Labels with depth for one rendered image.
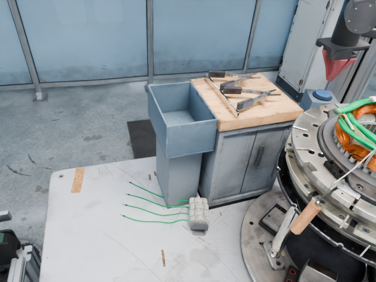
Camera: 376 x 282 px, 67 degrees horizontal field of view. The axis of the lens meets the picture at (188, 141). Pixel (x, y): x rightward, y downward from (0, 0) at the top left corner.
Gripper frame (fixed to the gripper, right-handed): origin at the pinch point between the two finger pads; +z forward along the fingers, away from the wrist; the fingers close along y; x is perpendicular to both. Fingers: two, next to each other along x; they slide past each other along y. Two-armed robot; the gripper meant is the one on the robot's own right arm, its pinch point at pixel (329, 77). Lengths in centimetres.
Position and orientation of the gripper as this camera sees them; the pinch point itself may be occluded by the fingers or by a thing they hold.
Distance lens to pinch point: 81.0
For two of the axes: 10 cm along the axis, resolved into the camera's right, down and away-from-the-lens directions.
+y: 9.6, -1.8, 2.3
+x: -2.9, -6.4, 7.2
